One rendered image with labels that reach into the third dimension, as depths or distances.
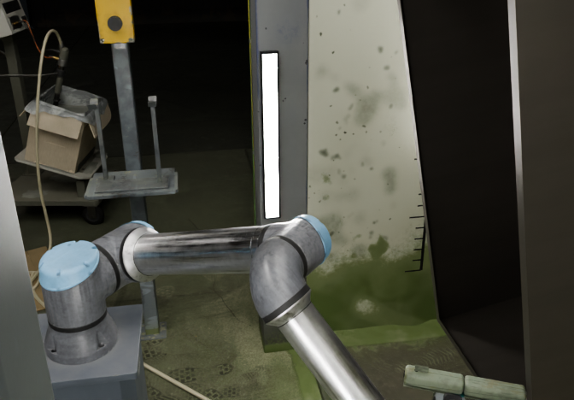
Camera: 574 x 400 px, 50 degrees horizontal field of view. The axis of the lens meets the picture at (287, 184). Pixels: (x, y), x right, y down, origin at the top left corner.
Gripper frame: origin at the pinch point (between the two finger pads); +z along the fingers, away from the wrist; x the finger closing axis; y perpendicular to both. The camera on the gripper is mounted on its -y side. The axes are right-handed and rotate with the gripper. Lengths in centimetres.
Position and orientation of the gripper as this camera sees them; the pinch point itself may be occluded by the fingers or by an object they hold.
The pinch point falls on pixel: (449, 389)
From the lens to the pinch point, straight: 179.2
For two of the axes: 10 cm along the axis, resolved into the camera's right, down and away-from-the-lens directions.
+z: 2.4, -4.2, 8.8
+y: 0.1, 9.0, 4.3
